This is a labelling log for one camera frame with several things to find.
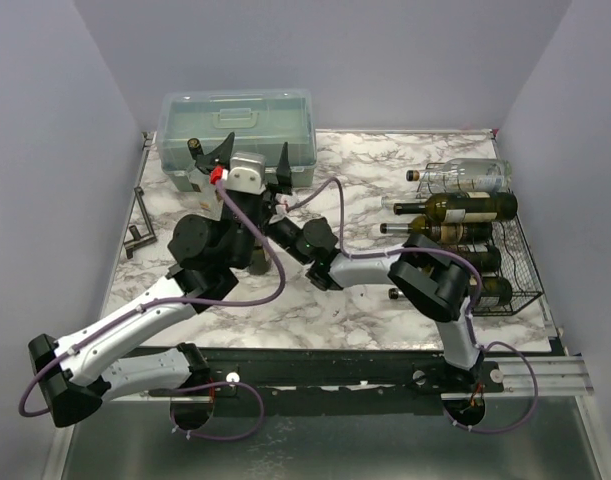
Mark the metal T-shaped bracket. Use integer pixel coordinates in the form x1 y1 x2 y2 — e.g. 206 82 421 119
123 186 158 260

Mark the dark capped bottle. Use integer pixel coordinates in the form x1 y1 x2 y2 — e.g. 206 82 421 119
186 138 226 221

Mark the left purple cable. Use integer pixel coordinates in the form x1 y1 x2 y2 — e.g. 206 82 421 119
18 182 286 441

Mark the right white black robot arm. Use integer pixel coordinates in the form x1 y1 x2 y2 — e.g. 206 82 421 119
265 218 484 392

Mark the dark bottle tan label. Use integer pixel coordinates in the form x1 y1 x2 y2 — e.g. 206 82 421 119
462 245 502 274

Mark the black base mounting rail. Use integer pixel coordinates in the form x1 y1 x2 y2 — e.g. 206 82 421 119
129 342 511 416

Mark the dark bottle beige label back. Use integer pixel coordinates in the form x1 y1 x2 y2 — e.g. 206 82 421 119
392 192 518 224

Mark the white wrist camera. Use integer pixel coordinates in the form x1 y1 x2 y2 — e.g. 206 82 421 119
210 151 266 195
269 194 298 224

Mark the translucent green plastic storage box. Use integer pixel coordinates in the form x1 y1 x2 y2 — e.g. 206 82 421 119
156 89 317 192

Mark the clear glass bottle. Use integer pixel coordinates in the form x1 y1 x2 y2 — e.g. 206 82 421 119
406 158 512 193

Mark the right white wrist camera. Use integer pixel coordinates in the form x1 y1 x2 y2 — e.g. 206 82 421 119
269 194 298 224

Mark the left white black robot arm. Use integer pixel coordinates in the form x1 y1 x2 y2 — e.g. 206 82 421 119
28 133 292 428

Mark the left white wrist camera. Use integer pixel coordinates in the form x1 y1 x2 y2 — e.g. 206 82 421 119
210 151 266 195

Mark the black wire wine rack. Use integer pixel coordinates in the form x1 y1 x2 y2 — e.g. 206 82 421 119
416 182 543 316

